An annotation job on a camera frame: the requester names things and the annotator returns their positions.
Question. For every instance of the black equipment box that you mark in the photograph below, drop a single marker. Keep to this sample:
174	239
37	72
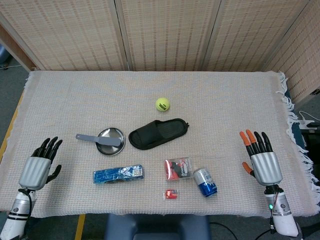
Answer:
312	150

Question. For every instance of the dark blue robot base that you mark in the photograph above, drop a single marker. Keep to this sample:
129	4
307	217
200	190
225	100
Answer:
155	227

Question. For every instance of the yellow tennis ball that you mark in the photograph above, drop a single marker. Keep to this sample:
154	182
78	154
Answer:
163	104

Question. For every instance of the black slipper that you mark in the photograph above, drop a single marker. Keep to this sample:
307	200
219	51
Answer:
147	137

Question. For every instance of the clear pack with red item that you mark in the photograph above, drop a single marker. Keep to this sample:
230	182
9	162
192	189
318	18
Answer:
178	168

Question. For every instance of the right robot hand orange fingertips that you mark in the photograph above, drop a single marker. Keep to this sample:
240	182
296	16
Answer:
266	167

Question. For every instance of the beige woven table cloth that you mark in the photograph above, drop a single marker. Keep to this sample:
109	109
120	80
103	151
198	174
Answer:
75	105

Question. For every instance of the white power strip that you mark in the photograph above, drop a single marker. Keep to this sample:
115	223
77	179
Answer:
306	123

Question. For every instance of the small steel pan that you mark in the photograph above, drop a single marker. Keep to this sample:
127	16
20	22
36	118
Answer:
110	150

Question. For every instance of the blue cookie package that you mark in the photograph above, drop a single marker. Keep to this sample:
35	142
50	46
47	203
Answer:
117	173

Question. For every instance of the woven folding screen panel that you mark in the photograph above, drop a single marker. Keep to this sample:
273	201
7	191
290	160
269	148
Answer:
250	35
300	62
70	32
167	32

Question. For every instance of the blue and silver can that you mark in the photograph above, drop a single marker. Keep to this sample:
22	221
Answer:
205	183

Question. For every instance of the small red candy packet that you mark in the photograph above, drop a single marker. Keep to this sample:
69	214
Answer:
171	194

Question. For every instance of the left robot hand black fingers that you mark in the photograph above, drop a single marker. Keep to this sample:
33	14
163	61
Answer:
33	172

